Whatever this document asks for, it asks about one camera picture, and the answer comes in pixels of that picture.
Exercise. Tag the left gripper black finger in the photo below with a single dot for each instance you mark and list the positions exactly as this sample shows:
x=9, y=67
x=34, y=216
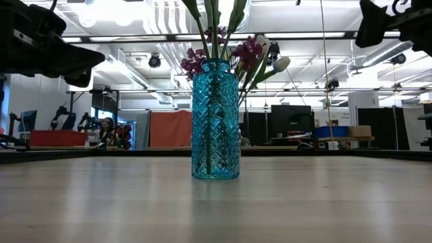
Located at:
x=82, y=81
x=71, y=59

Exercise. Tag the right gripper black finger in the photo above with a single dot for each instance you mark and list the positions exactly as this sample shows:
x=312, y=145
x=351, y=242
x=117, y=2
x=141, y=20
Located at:
x=371, y=27

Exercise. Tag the white artificial tulip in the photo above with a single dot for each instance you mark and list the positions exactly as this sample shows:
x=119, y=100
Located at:
x=281, y=63
x=261, y=40

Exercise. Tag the small purple flower sprig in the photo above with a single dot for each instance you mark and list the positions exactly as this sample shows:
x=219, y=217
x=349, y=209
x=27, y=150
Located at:
x=190, y=64

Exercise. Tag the large purple flower bunch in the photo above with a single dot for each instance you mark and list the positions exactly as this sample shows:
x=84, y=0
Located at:
x=248, y=50

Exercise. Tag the black background robot arm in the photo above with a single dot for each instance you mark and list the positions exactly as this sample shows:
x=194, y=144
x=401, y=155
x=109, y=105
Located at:
x=69, y=121
x=86, y=122

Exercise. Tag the blue patterned glass vase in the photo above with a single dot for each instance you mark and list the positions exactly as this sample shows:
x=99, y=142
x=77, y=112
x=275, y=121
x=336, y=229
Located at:
x=216, y=118

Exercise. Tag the person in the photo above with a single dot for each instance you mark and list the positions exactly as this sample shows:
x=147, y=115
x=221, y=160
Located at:
x=108, y=133

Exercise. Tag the red box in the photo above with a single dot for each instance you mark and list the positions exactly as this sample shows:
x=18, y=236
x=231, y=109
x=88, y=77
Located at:
x=57, y=138

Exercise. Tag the small blue-lit monitor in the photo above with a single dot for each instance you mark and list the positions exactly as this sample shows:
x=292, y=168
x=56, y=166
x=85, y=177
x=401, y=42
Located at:
x=28, y=119

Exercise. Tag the grey partition panel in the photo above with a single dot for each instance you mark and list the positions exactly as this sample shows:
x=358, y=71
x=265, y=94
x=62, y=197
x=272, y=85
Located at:
x=143, y=130

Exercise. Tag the black partition panel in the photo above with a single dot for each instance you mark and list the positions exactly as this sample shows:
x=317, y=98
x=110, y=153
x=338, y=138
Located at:
x=384, y=125
x=256, y=128

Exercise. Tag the orange partition panel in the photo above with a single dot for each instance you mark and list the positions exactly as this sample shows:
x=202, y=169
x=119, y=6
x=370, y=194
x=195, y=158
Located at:
x=170, y=128

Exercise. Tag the cardboard box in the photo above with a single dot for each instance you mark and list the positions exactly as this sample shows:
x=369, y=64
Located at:
x=360, y=131

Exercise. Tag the blue plastic bin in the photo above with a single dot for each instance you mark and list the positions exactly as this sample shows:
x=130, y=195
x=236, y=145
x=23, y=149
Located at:
x=332, y=131

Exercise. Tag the wooden background table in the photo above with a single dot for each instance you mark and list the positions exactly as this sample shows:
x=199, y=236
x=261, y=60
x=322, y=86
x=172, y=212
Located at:
x=354, y=138

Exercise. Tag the black computer monitor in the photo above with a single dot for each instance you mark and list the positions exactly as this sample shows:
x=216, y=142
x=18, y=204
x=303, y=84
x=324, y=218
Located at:
x=290, y=116

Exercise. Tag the white cup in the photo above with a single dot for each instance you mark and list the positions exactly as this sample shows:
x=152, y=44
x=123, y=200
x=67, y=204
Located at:
x=332, y=145

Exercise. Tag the small green plant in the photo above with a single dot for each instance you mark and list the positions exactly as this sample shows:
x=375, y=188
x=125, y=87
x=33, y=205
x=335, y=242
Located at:
x=245, y=141

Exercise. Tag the silver ceiling duct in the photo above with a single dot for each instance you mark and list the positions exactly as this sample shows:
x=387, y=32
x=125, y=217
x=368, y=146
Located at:
x=381, y=55

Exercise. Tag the wall-mounted black screen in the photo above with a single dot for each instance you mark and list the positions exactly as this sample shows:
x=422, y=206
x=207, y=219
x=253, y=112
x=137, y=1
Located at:
x=104, y=103

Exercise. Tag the black ceiling camera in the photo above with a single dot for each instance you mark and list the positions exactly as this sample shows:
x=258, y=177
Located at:
x=155, y=61
x=399, y=58

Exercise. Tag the black overhead rig camera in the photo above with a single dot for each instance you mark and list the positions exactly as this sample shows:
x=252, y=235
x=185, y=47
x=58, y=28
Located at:
x=274, y=50

